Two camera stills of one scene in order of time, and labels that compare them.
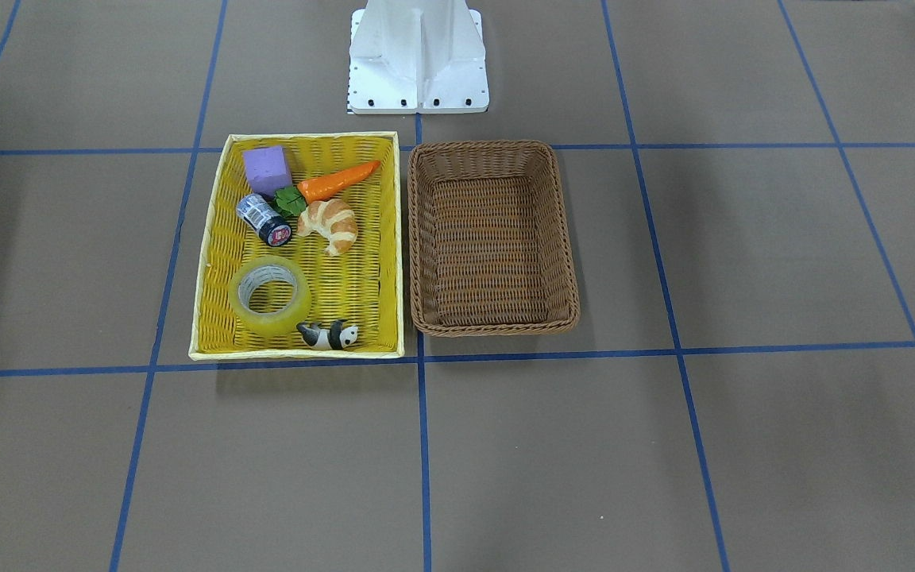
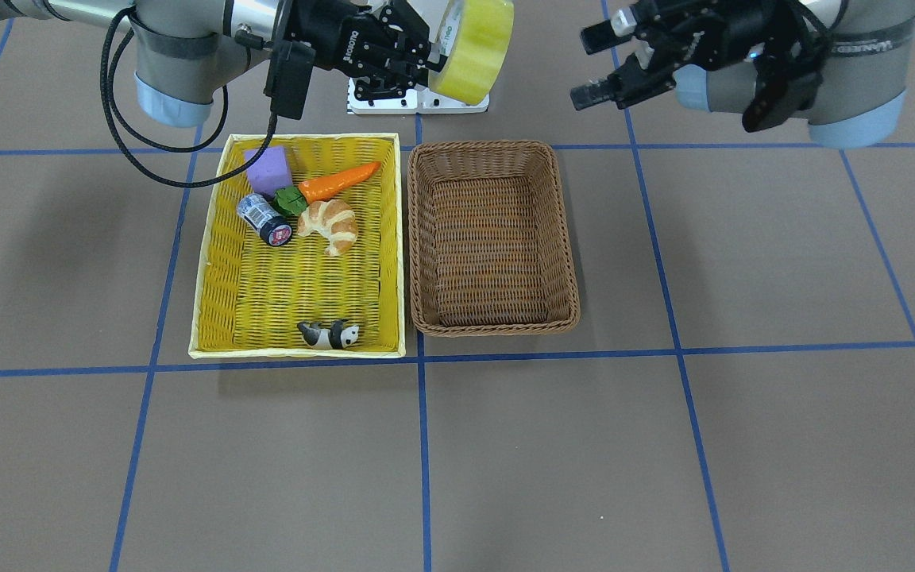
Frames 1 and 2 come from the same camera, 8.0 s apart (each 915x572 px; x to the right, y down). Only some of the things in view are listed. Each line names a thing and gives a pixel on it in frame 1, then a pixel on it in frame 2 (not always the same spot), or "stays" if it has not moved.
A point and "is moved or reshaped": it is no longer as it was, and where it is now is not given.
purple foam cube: [268, 171] stays
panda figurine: [335, 338] stays
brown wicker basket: [489, 242] stays
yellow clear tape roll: [264, 269] is moved or reshaped
